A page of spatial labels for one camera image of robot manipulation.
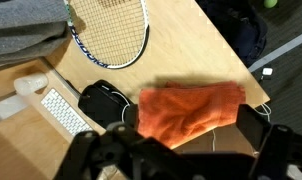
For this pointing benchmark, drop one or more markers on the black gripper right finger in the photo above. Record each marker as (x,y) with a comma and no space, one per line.
(274,150)

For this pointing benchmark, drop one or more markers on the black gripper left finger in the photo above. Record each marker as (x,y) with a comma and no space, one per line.
(101,153)

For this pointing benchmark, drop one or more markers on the orange towel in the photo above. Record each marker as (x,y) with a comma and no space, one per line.
(187,110)

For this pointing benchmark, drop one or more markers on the black bag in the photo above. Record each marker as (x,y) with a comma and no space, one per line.
(101,103)

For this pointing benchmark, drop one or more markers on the white keyboard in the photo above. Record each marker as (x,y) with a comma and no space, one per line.
(64,111)

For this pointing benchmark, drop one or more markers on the white charger plug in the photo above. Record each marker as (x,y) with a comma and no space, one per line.
(267,71)

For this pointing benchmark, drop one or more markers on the white cylinder bottle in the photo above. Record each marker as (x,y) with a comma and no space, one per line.
(31,84)

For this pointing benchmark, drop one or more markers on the tennis racket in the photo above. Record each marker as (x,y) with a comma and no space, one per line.
(107,30)

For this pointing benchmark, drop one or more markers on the black backpack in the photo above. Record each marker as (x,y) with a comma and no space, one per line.
(237,30)

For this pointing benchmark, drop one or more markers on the green tennis ball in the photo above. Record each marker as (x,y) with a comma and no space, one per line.
(270,3)

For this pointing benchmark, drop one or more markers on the grey folded cloth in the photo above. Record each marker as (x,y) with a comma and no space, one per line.
(24,26)

